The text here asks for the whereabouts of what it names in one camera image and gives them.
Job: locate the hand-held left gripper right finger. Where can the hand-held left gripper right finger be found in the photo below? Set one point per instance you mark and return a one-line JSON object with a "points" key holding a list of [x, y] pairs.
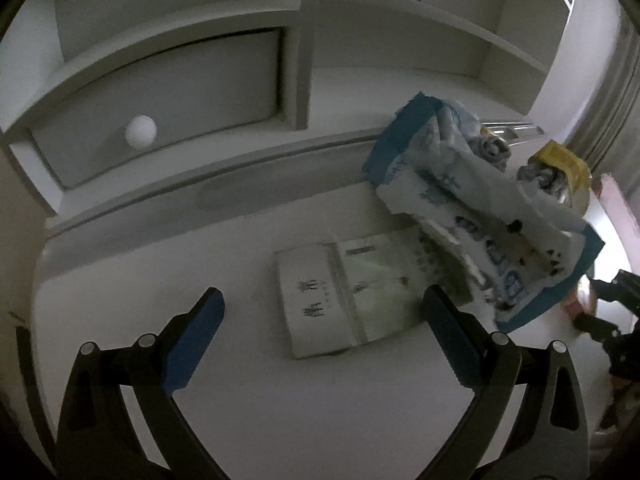
{"points": [[450, 335]]}

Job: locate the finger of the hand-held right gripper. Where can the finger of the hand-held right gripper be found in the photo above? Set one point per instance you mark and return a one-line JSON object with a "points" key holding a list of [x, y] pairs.
{"points": [[597, 327], [622, 287]]}

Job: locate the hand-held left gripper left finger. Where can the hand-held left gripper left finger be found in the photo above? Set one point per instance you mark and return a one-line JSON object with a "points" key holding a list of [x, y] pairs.
{"points": [[195, 342]]}

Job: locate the pale blue cigarette pack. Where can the pale blue cigarette pack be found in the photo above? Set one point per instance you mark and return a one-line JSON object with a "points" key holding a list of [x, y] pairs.
{"points": [[320, 305]]}

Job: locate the blue and white plastic bag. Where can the blue and white plastic bag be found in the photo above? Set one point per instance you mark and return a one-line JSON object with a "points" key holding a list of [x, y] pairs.
{"points": [[450, 195]]}

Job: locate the crumpled silver wrapper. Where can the crumpled silver wrapper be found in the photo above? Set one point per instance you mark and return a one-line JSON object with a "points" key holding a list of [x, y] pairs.
{"points": [[492, 150], [542, 180]]}

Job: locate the yellow snack packet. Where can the yellow snack packet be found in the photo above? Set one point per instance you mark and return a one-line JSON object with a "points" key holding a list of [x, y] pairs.
{"points": [[565, 165]]}

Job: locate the grey curtain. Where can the grey curtain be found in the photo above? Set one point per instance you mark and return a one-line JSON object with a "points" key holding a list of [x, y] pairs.
{"points": [[615, 110]]}

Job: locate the round white drawer knob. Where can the round white drawer knob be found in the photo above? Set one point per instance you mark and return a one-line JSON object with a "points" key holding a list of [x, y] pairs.
{"points": [[141, 132]]}

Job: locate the white drawer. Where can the white drawer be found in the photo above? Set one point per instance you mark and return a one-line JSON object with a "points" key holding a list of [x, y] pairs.
{"points": [[175, 100]]}

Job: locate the white shelf unit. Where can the white shelf unit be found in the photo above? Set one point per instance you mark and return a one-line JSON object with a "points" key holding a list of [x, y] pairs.
{"points": [[305, 60]]}

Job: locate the metal rail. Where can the metal rail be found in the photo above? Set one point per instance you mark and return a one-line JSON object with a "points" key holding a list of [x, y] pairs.
{"points": [[520, 130]]}

